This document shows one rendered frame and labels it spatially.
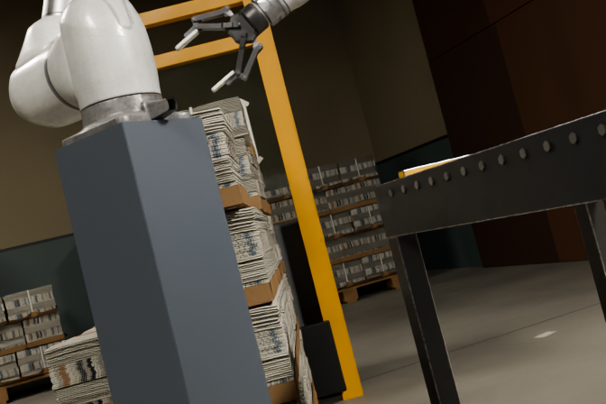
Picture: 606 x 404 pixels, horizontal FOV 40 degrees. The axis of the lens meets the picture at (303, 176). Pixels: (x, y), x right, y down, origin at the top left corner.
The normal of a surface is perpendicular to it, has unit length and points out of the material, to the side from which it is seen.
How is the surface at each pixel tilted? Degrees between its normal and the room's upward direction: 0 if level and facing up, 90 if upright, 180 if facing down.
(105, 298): 90
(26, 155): 90
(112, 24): 80
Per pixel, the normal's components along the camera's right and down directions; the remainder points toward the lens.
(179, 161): 0.77, -0.23
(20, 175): 0.30, -0.14
